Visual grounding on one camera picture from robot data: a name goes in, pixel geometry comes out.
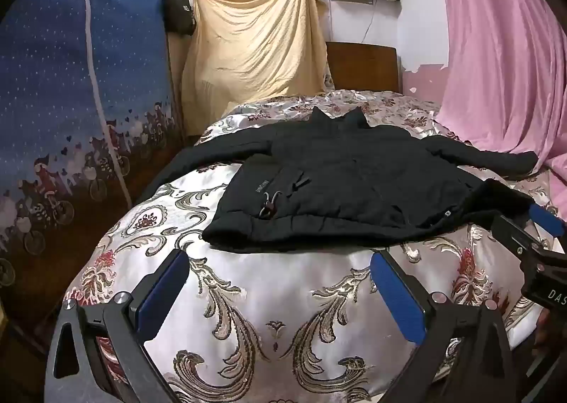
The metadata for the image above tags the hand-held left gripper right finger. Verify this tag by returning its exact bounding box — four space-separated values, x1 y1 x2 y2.
370 249 517 403

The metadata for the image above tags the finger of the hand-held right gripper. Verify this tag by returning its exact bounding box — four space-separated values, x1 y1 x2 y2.
527 203 567 240
491 213 545 255

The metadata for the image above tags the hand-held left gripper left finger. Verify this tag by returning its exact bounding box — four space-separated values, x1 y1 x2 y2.
44 248 191 403

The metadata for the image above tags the black jacket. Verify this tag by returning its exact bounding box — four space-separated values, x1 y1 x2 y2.
133 106 540 253

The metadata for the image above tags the floral satin bedspread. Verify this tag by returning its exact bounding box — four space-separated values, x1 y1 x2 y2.
62 90 561 403

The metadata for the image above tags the pink curtain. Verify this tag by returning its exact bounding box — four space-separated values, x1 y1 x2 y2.
429 0 567 191

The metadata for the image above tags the blue printed fabric wardrobe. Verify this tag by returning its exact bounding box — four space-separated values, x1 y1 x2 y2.
0 0 187 324

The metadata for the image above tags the wooden headboard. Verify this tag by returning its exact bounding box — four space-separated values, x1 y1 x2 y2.
325 42 403 94

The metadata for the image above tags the yellow hanging sheet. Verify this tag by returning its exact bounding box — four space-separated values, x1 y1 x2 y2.
181 0 331 138

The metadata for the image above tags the black tote bag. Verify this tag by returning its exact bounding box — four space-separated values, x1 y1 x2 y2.
165 0 197 37

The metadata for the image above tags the thin wall cable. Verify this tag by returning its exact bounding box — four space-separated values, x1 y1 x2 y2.
359 0 378 46

